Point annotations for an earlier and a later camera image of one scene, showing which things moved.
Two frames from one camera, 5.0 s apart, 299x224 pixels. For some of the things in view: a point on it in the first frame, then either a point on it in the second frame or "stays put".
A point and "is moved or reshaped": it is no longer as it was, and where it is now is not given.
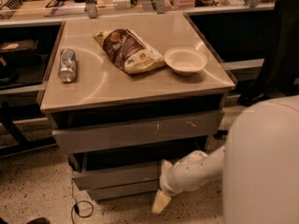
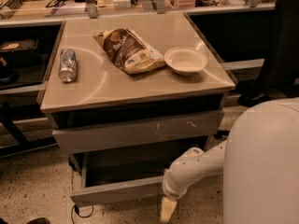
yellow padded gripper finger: x=161 y=201 to x=168 y=205
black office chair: x=280 y=69 stays put
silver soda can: x=67 y=65 stays put
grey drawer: x=92 y=137 stays put
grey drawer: x=134 y=167 is moved or reshaped
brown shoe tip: x=39 y=220 stays put
